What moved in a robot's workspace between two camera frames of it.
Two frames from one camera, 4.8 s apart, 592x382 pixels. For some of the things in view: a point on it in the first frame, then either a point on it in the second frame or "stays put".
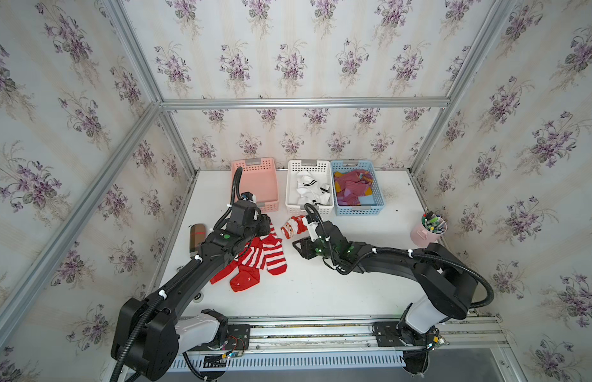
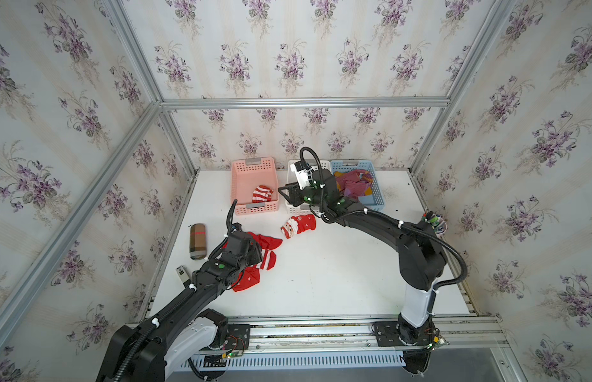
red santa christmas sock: [297, 224] stays put
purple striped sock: [352, 184] stays put
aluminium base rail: [341, 335] stays put
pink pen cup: [428, 230] stays put
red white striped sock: [264, 250] to [262, 193]
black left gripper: [263, 220] to [255, 253]
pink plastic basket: [258, 177] stays put
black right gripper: [305, 247] to [294, 192]
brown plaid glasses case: [197, 235] stays put
